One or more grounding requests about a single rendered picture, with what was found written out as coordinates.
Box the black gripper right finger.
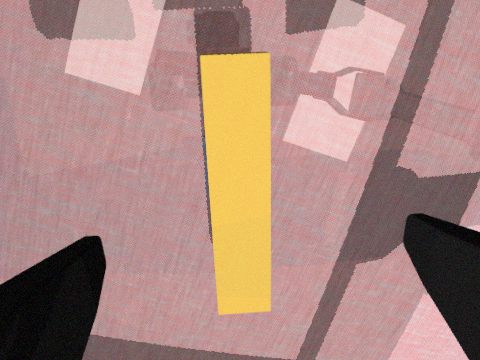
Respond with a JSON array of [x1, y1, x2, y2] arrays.
[[403, 213, 480, 360]]

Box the yellow bar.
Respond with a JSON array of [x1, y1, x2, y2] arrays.
[[200, 52, 271, 315]]

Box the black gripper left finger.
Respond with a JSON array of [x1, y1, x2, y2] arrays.
[[0, 236, 105, 360]]

